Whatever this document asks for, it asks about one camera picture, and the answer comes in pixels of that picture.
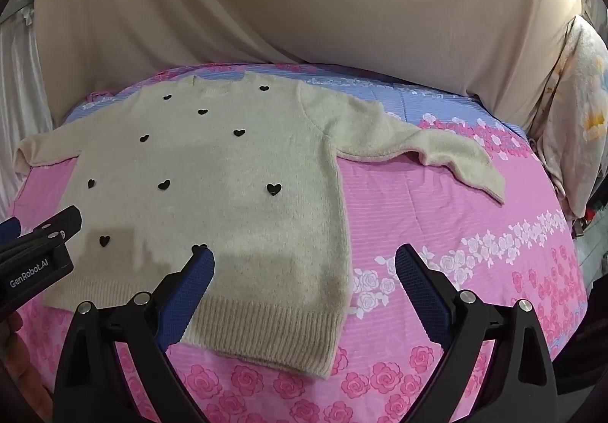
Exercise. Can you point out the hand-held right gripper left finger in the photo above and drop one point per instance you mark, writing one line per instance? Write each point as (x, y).
(190, 290)

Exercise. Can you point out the cream printed blanket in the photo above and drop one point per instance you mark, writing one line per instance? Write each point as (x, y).
(579, 119)

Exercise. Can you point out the person's left hand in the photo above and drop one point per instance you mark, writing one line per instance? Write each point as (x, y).
(23, 356)

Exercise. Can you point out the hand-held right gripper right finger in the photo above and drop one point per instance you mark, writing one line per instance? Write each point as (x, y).
(420, 290)

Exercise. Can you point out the beige hanging cloth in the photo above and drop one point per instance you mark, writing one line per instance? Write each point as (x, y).
(332, 0)

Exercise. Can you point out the pink floral bed sheet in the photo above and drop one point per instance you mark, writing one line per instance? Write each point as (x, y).
(427, 195)

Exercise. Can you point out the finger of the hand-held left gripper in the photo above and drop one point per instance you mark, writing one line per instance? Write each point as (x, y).
(61, 223)
(8, 229)

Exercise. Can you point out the beige sweater with black hearts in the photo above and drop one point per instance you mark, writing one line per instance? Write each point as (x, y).
(213, 157)

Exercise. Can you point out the white curtain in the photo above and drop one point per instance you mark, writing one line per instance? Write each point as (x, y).
(19, 95)

